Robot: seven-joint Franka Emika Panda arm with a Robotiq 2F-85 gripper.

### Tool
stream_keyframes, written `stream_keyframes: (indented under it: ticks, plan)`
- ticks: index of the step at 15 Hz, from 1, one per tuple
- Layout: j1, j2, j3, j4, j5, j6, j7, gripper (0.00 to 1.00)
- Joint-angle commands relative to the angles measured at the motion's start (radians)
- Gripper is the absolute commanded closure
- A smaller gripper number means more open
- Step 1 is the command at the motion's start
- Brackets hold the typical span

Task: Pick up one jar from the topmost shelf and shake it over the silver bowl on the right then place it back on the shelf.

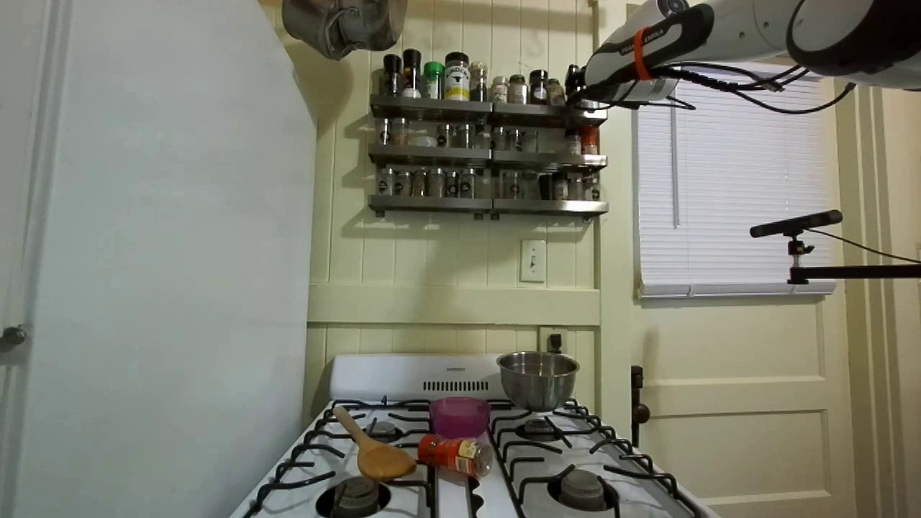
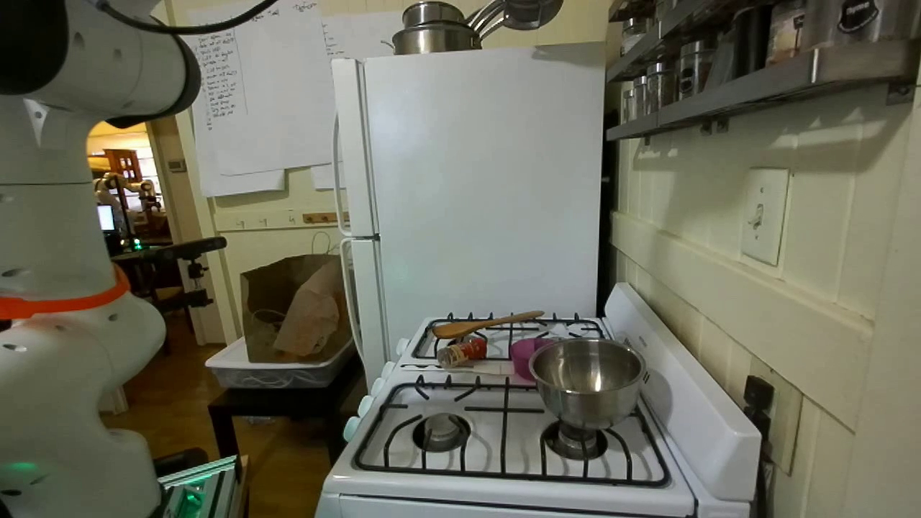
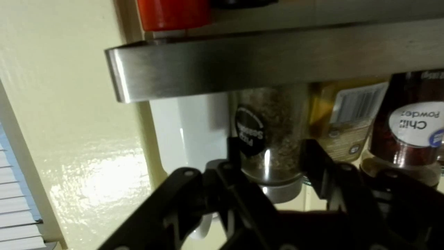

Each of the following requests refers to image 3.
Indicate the black pepper spice jar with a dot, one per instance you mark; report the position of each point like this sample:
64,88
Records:
277,134

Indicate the yellow barcode spice jar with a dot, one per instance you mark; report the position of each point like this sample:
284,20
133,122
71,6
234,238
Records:
341,134

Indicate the chili powder spice jar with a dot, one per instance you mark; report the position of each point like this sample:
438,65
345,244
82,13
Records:
406,148

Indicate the white window blind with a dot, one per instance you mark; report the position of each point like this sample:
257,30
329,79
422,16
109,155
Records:
14,209

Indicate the red lid spice jar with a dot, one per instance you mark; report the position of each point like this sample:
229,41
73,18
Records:
173,15

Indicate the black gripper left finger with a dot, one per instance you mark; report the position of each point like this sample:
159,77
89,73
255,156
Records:
184,204

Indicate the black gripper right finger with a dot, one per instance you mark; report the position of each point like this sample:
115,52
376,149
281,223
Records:
369,204

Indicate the steel wall spice rack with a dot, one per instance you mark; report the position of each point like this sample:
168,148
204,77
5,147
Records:
277,61

